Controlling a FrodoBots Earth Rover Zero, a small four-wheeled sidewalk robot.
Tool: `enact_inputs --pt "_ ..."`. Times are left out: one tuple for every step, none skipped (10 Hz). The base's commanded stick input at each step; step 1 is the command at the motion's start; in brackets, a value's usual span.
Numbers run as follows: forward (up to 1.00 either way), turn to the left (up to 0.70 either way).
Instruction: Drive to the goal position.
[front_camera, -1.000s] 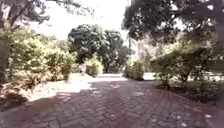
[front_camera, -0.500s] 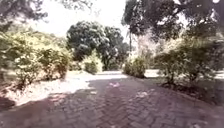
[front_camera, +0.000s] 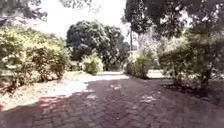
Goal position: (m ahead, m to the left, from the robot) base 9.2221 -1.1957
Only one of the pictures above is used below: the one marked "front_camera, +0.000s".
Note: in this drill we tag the large green bush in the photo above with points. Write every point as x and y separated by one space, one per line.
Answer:
30 56

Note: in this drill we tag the round dark green tree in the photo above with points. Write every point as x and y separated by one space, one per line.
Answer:
95 41

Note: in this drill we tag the red brick path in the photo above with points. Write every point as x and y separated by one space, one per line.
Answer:
116 106

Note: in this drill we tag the dark tree with bush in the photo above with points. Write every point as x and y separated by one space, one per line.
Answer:
196 50

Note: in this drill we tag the small pale green bush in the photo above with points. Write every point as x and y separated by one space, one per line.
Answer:
92 64

